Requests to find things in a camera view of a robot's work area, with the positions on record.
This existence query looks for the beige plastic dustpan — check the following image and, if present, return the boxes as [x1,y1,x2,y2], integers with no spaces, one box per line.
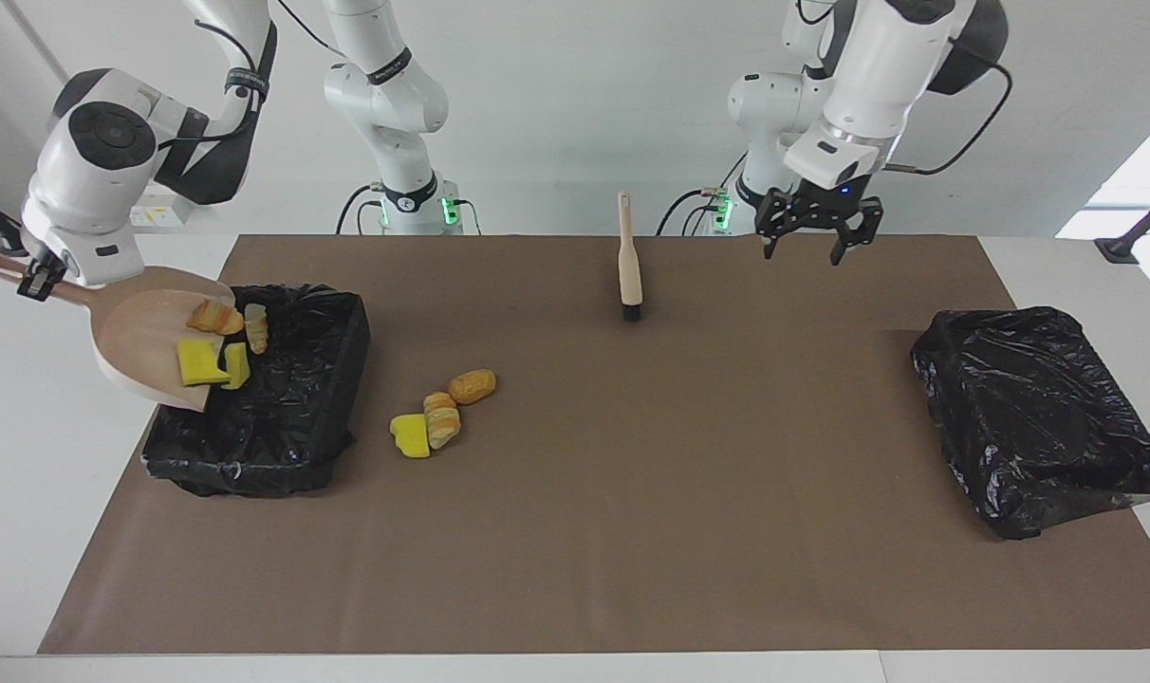
[0,250,237,414]

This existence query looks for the beige hand brush black bristles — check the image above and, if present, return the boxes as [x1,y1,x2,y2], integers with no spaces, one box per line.
[617,191,644,322]

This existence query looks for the notched yellow sponge piece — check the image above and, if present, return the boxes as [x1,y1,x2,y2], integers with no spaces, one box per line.
[176,340,232,388]

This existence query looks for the brown bread roll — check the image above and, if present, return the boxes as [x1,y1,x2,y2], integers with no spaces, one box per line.
[447,369,497,406]

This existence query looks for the bin lined with black bag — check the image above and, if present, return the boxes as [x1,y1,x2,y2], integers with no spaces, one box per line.
[910,305,1150,541]
[140,283,372,498]

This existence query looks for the brown paper table mat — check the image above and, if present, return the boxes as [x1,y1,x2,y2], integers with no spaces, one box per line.
[37,234,1150,655]

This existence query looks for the black left arm base cable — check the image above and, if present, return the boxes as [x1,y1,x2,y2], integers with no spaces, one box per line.
[656,187,728,236]

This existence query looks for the black arm base cable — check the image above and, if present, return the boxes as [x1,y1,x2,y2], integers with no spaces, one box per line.
[336,185,386,235]
[656,187,728,236]

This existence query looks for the white wall socket box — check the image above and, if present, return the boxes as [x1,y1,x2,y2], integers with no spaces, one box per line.
[129,185,194,229]

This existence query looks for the grey wall conduit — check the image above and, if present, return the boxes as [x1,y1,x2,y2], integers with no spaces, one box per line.
[4,0,64,77]

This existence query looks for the black right arm base cable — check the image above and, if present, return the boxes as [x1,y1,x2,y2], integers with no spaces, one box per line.
[336,185,386,235]

